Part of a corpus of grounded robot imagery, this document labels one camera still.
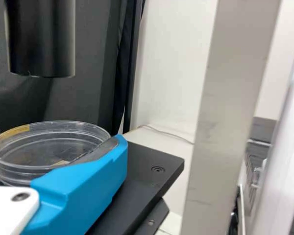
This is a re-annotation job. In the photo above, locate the cream microscope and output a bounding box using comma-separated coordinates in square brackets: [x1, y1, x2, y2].
[0, 0, 282, 235]

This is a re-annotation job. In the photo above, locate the white pipette stand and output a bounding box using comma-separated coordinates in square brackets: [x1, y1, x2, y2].
[240, 0, 294, 235]

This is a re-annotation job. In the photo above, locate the black platform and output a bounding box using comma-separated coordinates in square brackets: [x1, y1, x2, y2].
[245, 117, 278, 213]

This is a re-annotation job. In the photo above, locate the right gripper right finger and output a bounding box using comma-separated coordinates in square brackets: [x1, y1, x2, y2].
[22, 134, 128, 235]

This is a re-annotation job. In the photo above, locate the petri dish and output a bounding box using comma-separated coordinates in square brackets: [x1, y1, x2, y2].
[0, 120, 111, 187]

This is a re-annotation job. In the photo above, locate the white cable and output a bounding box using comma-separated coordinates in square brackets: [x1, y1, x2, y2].
[136, 125, 196, 144]

